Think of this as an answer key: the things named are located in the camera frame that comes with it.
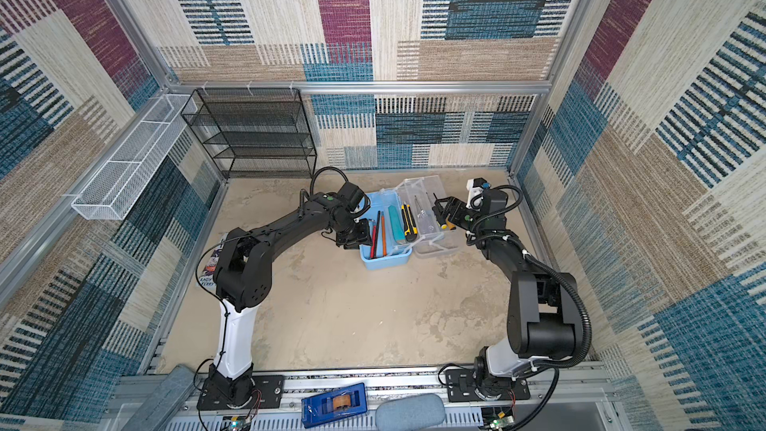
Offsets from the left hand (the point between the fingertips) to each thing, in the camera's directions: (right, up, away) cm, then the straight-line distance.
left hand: (372, 240), depth 93 cm
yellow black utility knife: (+12, +3, 0) cm, 12 cm away
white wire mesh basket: (-61, +14, -22) cm, 66 cm away
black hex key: (+1, +1, +8) cm, 9 cm away
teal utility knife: (+7, +3, +1) cm, 8 cm away
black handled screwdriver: (+19, +9, -8) cm, 22 cm away
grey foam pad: (+10, -36, -24) cm, 44 cm away
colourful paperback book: (-50, -11, -1) cm, 51 cm away
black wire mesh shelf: (-43, +36, +16) cm, 59 cm away
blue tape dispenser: (-7, -33, -25) cm, 43 cm away
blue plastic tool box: (+5, -2, +2) cm, 6 cm away
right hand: (+21, +10, -3) cm, 23 cm away
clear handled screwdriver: (+17, +5, -2) cm, 18 cm away
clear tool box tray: (+18, +1, -3) cm, 18 cm away
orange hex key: (+4, -3, +7) cm, 8 cm away
